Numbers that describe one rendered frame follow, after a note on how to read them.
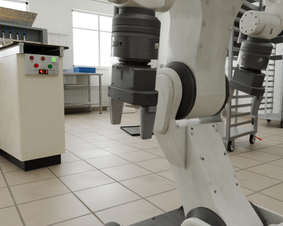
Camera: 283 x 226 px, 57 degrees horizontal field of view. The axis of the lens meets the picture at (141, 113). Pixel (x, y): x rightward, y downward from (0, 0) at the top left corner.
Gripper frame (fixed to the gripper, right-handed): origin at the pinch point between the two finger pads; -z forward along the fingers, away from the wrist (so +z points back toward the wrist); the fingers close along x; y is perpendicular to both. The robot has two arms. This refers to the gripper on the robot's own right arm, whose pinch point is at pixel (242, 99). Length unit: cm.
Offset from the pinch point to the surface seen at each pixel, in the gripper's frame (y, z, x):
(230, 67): -115, -14, 110
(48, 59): 33, -18, 144
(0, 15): 59, 4, 227
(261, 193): -62, -67, 17
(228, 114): -114, -55, 98
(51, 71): 31, -26, 142
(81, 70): -96, -110, 485
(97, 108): -149, -213, 516
